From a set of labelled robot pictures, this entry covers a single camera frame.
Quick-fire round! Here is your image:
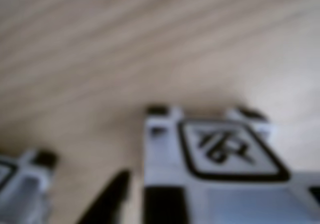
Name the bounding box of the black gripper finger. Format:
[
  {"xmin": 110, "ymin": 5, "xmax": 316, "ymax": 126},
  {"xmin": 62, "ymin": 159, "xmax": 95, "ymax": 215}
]
[{"xmin": 76, "ymin": 169, "xmax": 132, "ymax": 224}]

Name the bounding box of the white cube crossed-lines glyph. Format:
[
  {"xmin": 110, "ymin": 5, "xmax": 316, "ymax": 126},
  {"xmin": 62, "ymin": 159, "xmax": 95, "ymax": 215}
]
[{"xmin": 143, "ymin": 105, "xmax": 320, "ymax": 224}]

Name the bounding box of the white cube diamond glyph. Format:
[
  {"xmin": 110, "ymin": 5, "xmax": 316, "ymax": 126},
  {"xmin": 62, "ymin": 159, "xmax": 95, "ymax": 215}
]
[{"xmin": 0, "ymin": 147, "xmax": 60, "ymax": 224}]

